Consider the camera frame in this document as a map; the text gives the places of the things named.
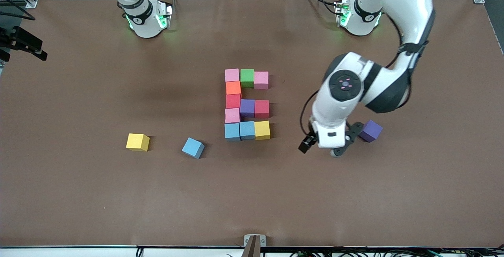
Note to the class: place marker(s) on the green foam block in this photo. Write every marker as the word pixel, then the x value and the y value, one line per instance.
pixel 247 78

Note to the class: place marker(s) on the purple foam block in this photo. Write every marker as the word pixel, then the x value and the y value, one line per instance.
pixel 247 108
pixel 371 131

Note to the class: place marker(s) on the pink foam block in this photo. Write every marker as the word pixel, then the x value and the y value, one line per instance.
pixel 232 115
pixel 232 75
pixel 261 80

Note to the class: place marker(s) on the red foam block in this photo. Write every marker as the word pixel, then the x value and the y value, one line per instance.
pixel 262 109
pixel 233 101

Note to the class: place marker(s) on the yellow foam block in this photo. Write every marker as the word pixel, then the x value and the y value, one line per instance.
pixel 262 130
pixel 137 142

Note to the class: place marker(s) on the metal bracket at table edge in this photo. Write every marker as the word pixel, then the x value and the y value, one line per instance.
pixel 247 238

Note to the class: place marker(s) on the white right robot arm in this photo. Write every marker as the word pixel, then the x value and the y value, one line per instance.
pixel 143 17

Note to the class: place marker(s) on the brown table mat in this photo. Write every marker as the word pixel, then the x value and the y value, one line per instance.
pixel 252 194

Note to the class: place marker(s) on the blue foam block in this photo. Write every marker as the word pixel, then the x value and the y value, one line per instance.
pixel 232 132
pixel 247 130
pixel 193 147

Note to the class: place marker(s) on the orange foam block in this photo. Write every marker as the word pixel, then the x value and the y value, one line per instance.
pixel 233 87

